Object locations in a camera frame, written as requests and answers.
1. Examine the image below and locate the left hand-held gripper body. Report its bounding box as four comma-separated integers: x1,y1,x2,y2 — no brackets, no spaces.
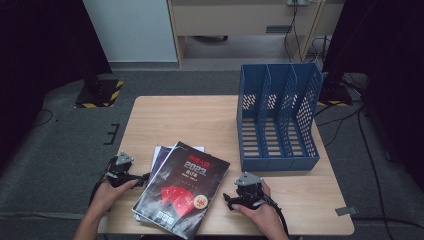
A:
105,151,135,188

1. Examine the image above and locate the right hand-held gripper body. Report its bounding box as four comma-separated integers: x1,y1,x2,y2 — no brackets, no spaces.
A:
234,172,268,210

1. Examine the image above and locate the white magazine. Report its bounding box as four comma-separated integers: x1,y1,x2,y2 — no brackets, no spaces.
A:
151,145,205,170

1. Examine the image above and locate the blue file rack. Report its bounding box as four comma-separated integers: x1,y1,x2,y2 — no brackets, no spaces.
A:
235,62,324,173

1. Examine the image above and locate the black and red magazine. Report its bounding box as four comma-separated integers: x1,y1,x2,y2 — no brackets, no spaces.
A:
132,140,231,240

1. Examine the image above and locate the person's right hand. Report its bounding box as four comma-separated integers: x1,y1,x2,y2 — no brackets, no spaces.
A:
231,180,288,236

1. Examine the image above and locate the person's left hand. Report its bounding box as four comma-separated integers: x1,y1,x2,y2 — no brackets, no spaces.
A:
89,178,140,215

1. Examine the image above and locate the black floor tape mark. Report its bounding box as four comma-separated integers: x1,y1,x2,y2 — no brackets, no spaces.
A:
103,123,121,146

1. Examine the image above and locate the yellow striped black stand base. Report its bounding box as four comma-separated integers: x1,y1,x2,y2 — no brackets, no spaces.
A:
316,74,354,108
73,78,124,109

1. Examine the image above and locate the grey tape piece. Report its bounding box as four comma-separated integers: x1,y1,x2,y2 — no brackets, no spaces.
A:
334,206,358,217

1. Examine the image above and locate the white cabinet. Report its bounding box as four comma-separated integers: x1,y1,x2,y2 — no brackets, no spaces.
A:
82,0,178,63

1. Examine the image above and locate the black curtain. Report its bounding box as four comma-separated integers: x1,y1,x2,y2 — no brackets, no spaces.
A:
321,0,424,183
0,0,113,171

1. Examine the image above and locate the beige wooden desk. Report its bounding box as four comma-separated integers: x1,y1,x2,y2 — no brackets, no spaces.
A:
166,0,346,69

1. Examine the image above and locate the black floor cable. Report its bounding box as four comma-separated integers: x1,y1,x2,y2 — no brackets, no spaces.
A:
33,109,54,128
314,105,363,128
356,106,395,240
323,109,361,148

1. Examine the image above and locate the black hanging cable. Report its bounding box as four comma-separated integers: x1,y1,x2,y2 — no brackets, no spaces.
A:
293,0,305,63
283,0,298,63

